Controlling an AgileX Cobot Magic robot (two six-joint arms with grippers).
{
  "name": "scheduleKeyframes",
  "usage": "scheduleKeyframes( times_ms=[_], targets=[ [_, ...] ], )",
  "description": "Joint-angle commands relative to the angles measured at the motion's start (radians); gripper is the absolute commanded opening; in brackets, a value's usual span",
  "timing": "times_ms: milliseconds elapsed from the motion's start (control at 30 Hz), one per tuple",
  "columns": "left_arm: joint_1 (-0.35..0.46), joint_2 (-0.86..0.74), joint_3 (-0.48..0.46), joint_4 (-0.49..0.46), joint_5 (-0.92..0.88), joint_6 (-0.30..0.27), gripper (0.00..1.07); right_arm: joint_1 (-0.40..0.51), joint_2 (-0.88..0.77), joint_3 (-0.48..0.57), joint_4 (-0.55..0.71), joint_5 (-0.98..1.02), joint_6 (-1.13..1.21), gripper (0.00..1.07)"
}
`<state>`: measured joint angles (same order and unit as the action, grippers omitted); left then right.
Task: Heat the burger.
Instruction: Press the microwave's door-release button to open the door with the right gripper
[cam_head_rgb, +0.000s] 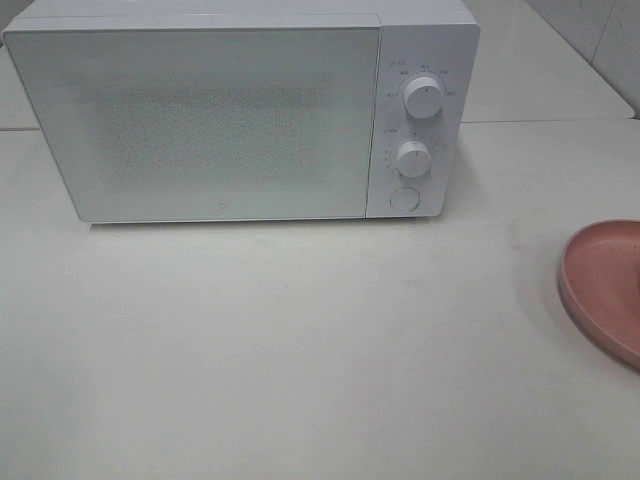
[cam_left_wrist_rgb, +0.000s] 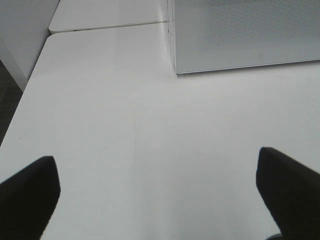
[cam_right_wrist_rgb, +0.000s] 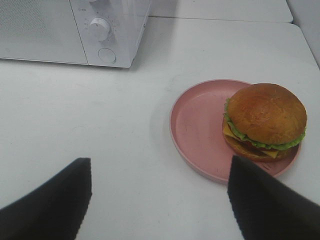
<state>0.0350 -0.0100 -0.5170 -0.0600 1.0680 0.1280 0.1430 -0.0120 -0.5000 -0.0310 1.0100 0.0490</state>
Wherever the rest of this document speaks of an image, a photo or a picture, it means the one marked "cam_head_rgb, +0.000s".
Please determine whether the round white door button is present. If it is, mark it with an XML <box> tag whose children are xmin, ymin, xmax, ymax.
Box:
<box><xmin>390</xmin><ymin>187</ymin><xmax>420</xmax><ymax>211</ymax></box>

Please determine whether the white microwave oven body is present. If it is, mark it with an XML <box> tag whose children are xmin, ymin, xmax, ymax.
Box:
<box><xmin>2</xmin><ymin>1</ymin><xmax>480</xmax><ymax>223</ymax></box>

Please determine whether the upper white power knob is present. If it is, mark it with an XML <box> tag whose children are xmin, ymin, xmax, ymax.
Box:
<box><xmin>401</xmin><ymin>72</ymin><xmax>445</xmax><ymax>120</ymax></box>

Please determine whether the white microwave door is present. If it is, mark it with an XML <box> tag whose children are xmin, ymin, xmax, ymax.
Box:
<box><xmin>6</xmin><ymin>28</ymin><xmax>379</xmax><ymax>223</ymax></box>

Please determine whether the pink round plate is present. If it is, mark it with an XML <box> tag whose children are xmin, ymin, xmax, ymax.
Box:
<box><xmin>557</xmin><ymin>219</ymin><xmax>639</xmax><ymax>370</ymax></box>

